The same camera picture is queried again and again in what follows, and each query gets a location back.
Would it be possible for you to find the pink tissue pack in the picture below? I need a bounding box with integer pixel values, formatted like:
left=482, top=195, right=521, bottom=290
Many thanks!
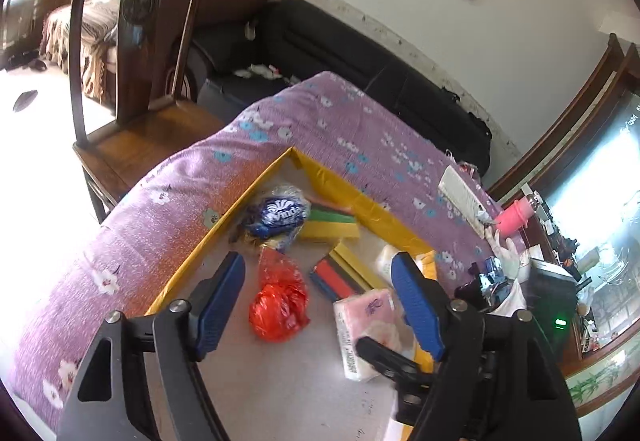
left=333, top=288, right=408, bottom=383

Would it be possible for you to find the bag of coloured foam strips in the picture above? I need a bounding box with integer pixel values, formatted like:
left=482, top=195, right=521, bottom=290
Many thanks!
left=309, top=242, right=390, bottom=302

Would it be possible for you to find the red plastic bag bundle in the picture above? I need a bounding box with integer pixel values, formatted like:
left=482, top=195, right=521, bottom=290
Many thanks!
left=248, top=247, right=310, bottom=343

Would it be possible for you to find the bag of yellow green sponges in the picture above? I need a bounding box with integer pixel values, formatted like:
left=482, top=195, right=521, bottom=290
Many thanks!
left=297, top=204, right=360, bottom=242

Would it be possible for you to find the blue white Vinda tissue bag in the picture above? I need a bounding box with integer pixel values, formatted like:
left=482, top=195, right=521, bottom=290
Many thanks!
left=238, top=184, right=311, bottom=253

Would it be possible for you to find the white cloth bag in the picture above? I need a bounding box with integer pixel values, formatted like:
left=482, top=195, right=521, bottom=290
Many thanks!
left=374, top=245, right=410, bottom=287

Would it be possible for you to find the pink water bottle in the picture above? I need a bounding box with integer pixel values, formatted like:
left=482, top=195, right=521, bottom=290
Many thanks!
left=495, top=196, right=535, bottom=237

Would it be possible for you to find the yellow cardboard box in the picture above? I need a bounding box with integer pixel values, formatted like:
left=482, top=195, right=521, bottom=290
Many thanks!
left=151, top=149, right=435, bottom=440

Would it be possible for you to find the purple floral tablecloth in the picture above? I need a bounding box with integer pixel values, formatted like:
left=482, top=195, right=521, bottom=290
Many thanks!
left=6, top=70, right=526, bottom=435

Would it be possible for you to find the dark wooden chair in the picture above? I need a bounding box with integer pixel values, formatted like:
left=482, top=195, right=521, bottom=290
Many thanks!
left=68, top=0, right=222, bottom=220

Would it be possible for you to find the black leather sofa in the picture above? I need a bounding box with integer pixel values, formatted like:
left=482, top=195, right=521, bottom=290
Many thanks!
left=186, top=0, right=492, bottom=173

